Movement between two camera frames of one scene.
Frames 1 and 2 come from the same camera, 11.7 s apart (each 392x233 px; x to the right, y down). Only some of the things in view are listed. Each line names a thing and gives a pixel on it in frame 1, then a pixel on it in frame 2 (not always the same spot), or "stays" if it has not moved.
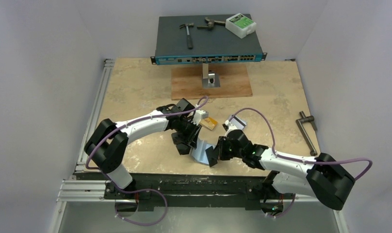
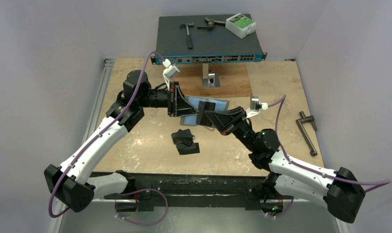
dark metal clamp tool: x=211 y=24 stays
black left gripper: x=193 y=134 -> x=177 y=103
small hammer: x=187 y=25 stays
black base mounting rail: x=151 y=190 stays
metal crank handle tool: x=310 y=119 stays
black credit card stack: x=183 y=142 stays
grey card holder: x=199 y=153 -> x=191 y=120
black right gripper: x=221 y=147 -> x=233 y=121
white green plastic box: x=240 y=25 stays
